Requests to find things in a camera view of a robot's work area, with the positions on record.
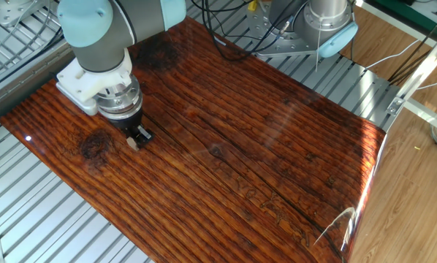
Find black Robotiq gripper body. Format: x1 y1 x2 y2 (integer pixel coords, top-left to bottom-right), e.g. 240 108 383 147
110 108 144 135

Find glossy wood grain table cover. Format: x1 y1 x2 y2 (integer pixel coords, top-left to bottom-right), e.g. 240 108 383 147
0 14 387 263

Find silver perforated mounting plate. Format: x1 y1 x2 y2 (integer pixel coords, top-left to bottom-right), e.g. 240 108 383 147
0 0 50 28

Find white zip tie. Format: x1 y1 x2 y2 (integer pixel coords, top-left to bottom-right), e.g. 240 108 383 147
314 16 324 73

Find green topped desk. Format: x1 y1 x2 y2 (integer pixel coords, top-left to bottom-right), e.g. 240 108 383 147
355 0 437 59

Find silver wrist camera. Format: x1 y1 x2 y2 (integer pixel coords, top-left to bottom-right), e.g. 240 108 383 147
56 82 99 117

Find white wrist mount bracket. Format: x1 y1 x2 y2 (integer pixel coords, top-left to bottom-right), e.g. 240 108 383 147
56 49 134 104

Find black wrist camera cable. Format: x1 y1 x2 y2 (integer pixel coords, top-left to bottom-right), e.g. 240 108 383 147
31 27 67 80

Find grey aluminium rail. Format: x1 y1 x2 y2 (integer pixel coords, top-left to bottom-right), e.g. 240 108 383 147
0 38 76 127

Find black base cable bundle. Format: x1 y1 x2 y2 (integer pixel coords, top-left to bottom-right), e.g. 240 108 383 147
191 0 308 62

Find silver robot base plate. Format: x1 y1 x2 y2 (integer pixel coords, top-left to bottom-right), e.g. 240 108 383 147
246 0 337 58

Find cable with silver plug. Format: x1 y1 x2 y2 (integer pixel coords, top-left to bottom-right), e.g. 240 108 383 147
278 17 295 35

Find silver frame corner bracket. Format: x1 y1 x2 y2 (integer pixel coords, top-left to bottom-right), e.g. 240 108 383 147
385 96 406 117

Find white cable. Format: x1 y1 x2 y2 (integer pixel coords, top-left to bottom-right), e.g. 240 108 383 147
364 39 421 70
417 75 437 91

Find black cables beside post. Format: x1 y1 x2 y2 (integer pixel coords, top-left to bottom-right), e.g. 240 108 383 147
387 9 437 85

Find aluminium frame crossbar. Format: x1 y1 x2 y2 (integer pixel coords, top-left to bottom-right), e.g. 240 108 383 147
403 97 437 137

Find aluminium frame post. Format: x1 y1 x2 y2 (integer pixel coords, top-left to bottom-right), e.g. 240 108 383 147
395 24 437 107

